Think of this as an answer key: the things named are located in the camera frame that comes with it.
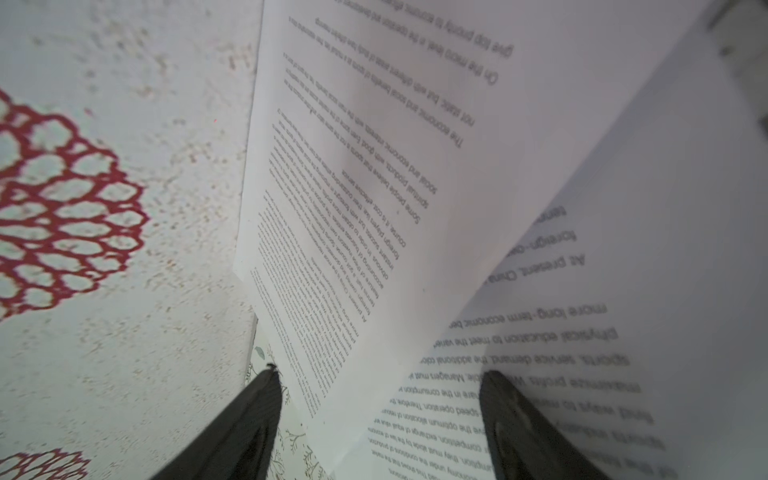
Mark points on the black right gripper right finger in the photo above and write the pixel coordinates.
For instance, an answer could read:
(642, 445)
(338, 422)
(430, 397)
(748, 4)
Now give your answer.
(522, 443)

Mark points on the printed paper sheet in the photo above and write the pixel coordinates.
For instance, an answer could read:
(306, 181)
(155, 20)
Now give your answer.
(632, 315)

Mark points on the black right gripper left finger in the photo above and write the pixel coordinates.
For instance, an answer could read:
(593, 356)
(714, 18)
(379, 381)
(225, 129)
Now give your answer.
(238, 443)

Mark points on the printed paper sheet back wall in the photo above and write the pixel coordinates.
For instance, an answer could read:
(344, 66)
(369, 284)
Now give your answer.
(397, 151)

